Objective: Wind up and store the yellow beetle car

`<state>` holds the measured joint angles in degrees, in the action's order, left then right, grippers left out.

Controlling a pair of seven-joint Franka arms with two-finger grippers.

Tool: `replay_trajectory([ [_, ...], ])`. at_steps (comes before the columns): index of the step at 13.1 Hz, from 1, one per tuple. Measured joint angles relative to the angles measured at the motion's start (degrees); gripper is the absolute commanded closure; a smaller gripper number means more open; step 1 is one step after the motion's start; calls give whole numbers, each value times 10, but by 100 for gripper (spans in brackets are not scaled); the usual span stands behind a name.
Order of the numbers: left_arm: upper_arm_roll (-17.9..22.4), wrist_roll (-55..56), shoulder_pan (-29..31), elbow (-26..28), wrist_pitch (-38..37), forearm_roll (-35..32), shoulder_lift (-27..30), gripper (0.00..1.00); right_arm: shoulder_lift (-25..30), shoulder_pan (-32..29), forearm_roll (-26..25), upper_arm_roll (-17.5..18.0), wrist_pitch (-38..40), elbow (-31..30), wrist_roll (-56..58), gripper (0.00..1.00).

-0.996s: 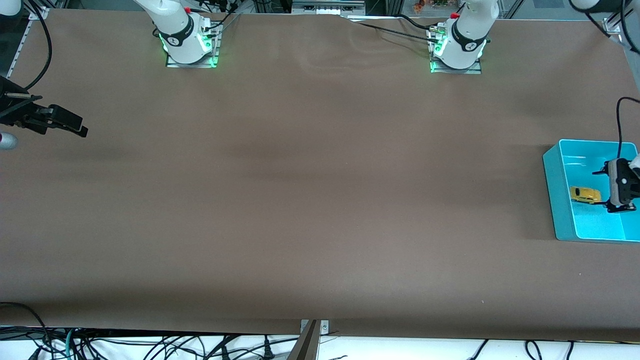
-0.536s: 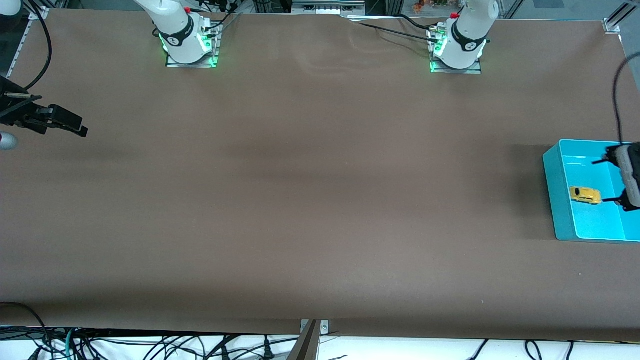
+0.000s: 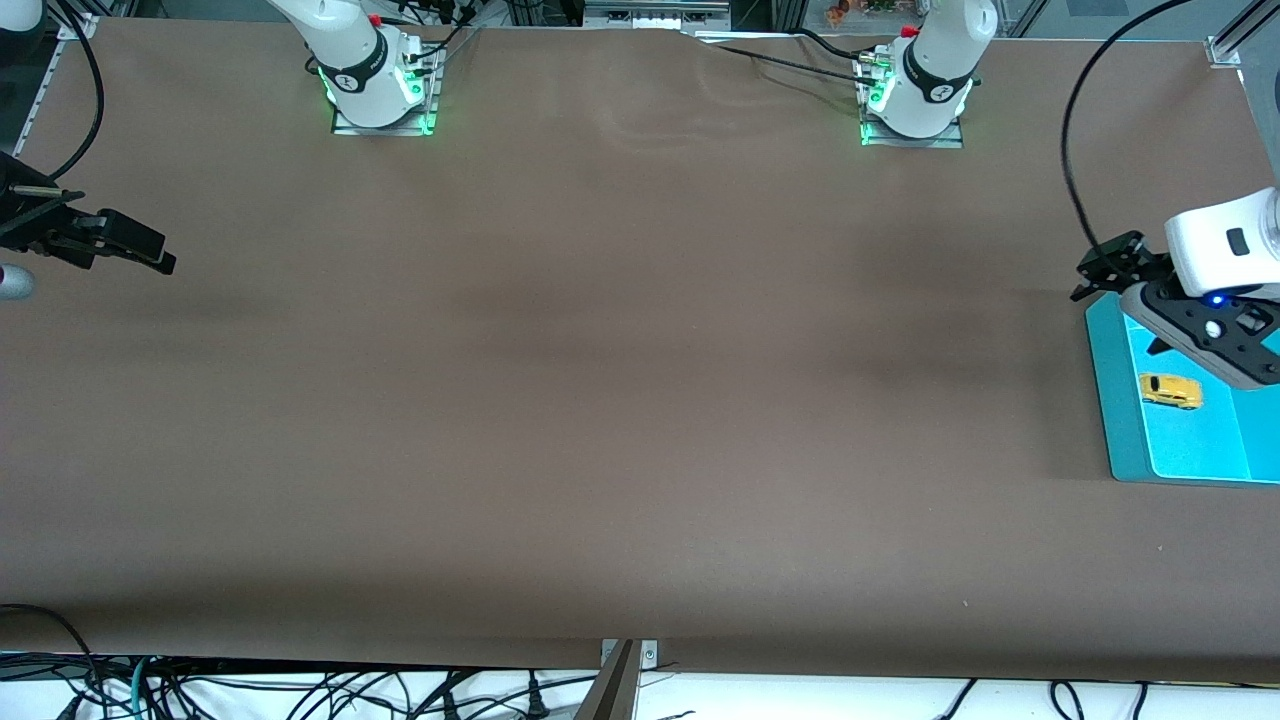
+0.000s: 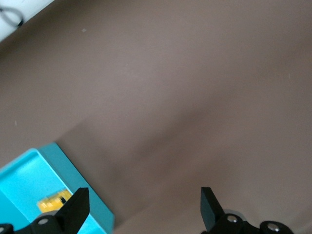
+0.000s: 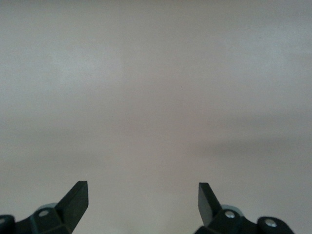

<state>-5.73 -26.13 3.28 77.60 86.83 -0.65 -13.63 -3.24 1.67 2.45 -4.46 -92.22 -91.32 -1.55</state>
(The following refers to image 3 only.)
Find yellow beetle toy car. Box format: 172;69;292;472
1139;373;1205;412

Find perforated aluminium rail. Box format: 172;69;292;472
15;12;99;151

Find brown angled beam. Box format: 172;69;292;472
573;640;642;720

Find teal plastic storage bin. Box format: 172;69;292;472
1085;290;1280;488

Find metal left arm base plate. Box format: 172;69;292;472
857;55;966;150

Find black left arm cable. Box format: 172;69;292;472
1060;0;1196;263

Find grey power strip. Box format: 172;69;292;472
583;0;733;31

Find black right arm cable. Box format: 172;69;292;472
45;0;108;183

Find black base cable bundle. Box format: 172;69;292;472
400;0;488;63

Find brown table cover mat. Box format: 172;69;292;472
0;15;1280;687

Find long black base cable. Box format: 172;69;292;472
700;40;873;89

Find short black base cable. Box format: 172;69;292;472
795;27;873;65

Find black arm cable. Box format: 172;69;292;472
45;0;108;183
1060;0;1196;263

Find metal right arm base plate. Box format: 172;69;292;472
330;40;441;137

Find black looped floor cable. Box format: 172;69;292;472
0;603;101;720

